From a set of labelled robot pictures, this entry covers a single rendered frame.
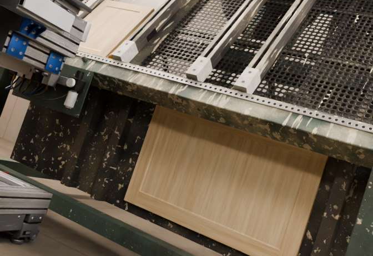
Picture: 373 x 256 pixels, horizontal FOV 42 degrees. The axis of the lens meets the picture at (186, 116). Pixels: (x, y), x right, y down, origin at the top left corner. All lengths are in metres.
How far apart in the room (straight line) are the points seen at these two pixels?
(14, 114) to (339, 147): 4.67
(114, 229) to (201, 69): 0.82
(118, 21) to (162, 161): 0.88
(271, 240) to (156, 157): 0.70
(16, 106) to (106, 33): 3.41
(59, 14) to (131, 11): 1.01
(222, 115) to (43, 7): 0.83
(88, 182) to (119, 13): 0.99
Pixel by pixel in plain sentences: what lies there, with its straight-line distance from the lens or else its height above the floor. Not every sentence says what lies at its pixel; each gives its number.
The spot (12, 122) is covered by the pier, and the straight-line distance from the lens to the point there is 6.01.
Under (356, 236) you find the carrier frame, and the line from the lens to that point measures 1.84.
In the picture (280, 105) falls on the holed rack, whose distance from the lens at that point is 1.97.
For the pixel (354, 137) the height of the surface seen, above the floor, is 0.84.
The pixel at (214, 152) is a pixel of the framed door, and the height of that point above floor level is 0.62.
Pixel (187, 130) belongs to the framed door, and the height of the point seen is 0.68.
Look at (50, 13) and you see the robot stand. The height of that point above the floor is 0.91.
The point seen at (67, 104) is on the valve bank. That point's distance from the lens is 2.40.
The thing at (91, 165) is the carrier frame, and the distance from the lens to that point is 2.66.
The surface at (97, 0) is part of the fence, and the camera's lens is 3.04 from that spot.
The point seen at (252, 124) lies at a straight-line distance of 1.99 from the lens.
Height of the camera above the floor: 0.61
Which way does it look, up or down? 3 degrees up
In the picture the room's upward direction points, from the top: 19 degrees clockwise
